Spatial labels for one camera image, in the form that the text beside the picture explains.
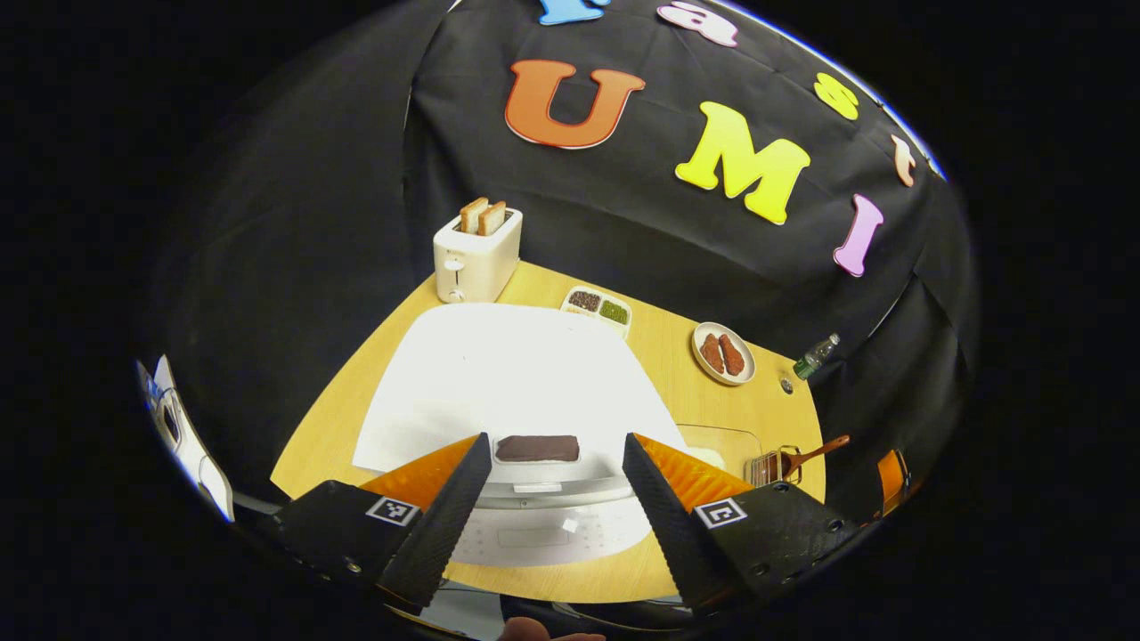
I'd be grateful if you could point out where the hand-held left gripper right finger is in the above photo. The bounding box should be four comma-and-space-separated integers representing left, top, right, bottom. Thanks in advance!
622, 434, 860, 615

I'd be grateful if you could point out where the white divided grain tray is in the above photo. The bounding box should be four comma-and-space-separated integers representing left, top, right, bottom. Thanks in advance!
559, 285, 633, 341

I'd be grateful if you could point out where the brown wooden spoon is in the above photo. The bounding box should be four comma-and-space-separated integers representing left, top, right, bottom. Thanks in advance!
779, 434, 851, 477

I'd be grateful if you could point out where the white rice cooker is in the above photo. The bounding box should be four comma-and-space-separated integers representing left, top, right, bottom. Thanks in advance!
352, 303, 688, 568

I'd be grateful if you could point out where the clear rice box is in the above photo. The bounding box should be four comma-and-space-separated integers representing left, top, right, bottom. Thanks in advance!
672, 425, 764, 486

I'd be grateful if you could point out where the white toaster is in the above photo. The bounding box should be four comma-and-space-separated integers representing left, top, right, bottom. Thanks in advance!
433, 207, 524, 304

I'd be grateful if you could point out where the small white plate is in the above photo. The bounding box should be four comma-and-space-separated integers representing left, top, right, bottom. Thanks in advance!
692, 321, 757, 386

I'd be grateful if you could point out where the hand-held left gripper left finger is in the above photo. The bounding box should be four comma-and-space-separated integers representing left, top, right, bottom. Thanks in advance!
272, 434, 493, 611

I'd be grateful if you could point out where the green glass bottle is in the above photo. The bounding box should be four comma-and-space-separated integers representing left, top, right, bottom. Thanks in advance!
793, 333, 841, 382

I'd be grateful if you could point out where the black backdrop cloth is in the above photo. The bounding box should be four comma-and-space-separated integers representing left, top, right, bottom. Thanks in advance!
151, 0, 976, 499

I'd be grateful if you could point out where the white device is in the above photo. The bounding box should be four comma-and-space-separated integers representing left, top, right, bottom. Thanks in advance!
138, 356, 234, 522

